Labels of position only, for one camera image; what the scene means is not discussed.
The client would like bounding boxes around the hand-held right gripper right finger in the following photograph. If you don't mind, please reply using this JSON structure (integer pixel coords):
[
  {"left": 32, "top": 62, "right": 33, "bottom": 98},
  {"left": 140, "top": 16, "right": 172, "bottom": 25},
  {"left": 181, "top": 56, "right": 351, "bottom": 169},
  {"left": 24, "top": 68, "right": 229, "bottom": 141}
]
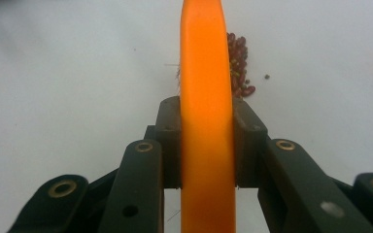
[{"left": 232, "top": 96, "right": 269, "bottom": 189}]

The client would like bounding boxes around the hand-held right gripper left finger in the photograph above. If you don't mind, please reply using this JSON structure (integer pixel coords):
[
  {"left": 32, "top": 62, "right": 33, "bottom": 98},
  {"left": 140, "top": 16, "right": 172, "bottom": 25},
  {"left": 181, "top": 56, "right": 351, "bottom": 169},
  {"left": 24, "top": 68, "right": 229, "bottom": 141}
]
[{"left": 144, "top": 95, "right": 183, "bottom": 190}]

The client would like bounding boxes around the orange brush with grey bristles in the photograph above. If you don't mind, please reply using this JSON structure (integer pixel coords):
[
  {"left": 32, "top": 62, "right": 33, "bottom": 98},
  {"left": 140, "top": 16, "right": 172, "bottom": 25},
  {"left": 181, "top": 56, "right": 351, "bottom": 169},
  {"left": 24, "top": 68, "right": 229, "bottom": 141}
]
[{"left": 176, "top": 0, "right": 237, "bottom": 233}]

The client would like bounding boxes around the pile of red and green beans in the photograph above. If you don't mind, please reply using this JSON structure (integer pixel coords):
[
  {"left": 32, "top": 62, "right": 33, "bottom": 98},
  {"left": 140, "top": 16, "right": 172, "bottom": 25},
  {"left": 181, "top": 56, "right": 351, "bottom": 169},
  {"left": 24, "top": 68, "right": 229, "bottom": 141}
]
[{"left": 226, "top": 31, "right": 271, "bottom": 99}]

